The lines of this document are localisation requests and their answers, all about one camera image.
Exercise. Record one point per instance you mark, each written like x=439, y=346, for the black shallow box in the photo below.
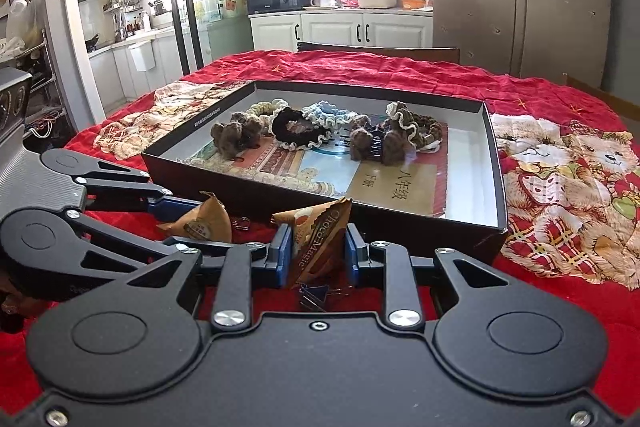
x=430, y=232

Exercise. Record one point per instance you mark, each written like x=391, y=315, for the black scrunchie with cream trim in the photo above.
x=294, y=116

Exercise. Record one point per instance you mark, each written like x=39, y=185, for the orange container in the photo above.
x=417, y=2

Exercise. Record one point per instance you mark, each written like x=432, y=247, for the metal storage rack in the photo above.
x=42, y=97

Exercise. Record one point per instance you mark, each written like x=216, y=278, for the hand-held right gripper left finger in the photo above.
x=285, y=252

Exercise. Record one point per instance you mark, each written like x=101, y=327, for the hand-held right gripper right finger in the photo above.
x=353, y=254

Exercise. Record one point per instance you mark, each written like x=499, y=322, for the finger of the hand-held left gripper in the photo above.
x=125, y=238
x=172, y=208

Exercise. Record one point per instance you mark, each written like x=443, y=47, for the white kitchen counter cabinet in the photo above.
x=110, y=72

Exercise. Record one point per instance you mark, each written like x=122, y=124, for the brown plush hair clip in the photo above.
x=230, y=134
x=395, y=148

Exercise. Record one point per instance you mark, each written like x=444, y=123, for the olive green scrunchie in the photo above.
x=421, y=122

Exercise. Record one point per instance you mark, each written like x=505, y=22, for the black binder clip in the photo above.
x=242, y=223

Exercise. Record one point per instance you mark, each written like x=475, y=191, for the blue binder clip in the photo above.
x=315, y=295

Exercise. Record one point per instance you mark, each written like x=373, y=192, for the dark wooden chair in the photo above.
x=380, y=53

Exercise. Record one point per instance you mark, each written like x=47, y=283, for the light blue scrunchie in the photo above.
x=325, y=109

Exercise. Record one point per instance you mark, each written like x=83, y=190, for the illustrated book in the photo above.
x=400, y=192

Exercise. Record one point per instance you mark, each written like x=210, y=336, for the brown triangular snack packet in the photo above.
x=320, y=237
x=210, y=223

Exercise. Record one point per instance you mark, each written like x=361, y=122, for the white hanging trash bin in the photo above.
x=141, y=56

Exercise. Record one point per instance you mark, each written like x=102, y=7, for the white plastic bag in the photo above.
x=20, y=24

